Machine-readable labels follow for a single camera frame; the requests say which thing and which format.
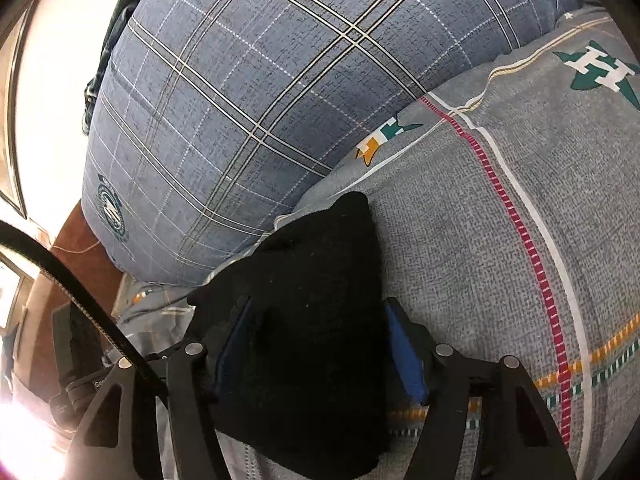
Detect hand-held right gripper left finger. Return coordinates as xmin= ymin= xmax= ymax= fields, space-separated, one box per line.
xmin=65 ymin=296 xmax=253 ymax=480

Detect blue plaid pillow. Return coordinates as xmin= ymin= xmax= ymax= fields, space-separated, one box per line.
xmin=82 ymin=0 xmax=588 ymax=286

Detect black pants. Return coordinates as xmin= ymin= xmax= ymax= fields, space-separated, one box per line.
xmin=187 ymin=191 xmax=393 ymax=480

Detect dark folded clothes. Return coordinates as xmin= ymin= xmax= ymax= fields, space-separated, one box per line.
xmin=82 ymin=0 xmax=156 ymax=136

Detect grey printed bedsheet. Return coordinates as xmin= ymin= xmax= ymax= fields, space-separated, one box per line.
xmin=112 ymin=2 xmax=640 ymax=480

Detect wooden wall frame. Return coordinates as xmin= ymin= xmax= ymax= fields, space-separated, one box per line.
xmin=0 ymin=10 xmax=30 ymax=218

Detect brown headboard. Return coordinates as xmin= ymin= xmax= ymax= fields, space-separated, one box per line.
xmin=50 ymin=199 xmax=126 ymax=321

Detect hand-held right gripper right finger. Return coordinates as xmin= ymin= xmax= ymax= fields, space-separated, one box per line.
xmin=382 ymin=297 xmax=576 ymax=480

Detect black cable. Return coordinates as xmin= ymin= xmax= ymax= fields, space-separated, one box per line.
xmin=0 ymin=221 xmax=168 ymax=396

